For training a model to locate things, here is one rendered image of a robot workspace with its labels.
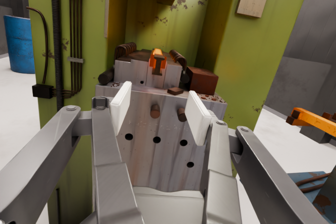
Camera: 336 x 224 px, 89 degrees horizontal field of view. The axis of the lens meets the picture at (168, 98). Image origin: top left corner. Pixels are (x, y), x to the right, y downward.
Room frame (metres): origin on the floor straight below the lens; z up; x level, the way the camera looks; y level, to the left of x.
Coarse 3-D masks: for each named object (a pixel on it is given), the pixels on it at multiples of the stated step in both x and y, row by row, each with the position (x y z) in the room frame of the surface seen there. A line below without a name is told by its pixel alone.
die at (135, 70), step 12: (120, 60) 0.50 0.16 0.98; (132, 60) 0.50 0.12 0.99; (144, 60) 0.52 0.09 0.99; (168, 60) 0.61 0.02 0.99; (120, 72) 0.50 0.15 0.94; (132, 72) 0.50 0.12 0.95; (144, 72) 0.51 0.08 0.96; (168, 72) 0.52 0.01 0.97; (180, 72) 0.52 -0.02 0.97; (144, 84) 0.51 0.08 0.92; (156, 84) 0.51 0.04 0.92; (168, 84) 0.52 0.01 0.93
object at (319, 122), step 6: (294, 108) 0.48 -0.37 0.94; (300, 108) 0.48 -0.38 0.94; (306, 114) 0.44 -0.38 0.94; (312, 114) 0.44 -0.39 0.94; (306, 120) 0.43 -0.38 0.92; (312, 120) 0.42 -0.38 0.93; (318, 120) 0.41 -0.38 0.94; (324, 120) 0.40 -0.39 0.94; (318, 126) 0.40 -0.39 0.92; (324, 126) 0.39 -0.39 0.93; (330, 126) 0.38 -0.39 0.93; (330, 132) 0.38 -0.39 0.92
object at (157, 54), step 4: (156, 48) 0.85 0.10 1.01; (156, 52) 0.64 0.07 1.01; (160, 52) 0.67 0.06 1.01; (152, 56) 0.49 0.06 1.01; (156, 56) 0.42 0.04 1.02; (160, 56) 0.44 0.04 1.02; (164, 56) 0.50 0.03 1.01; (152, 60) 0.49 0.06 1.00; (156, 60) 0.42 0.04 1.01; (160, 60) 0.42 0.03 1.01; (164, 60) 0.50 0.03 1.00; (152, 64) 0.49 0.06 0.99; (156, 64) 0.42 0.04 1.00; (160, 64) 0.42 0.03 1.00; (164, 64) 0.50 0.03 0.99; (152, 68) 0.47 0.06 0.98; (156, 68) 0.42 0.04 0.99; (160, 68) 0.49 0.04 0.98; (164, 68) 0.50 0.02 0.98; (152, 72) 0.42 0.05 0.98; (156, 72) 0.42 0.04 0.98; (160, 72) 0.43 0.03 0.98
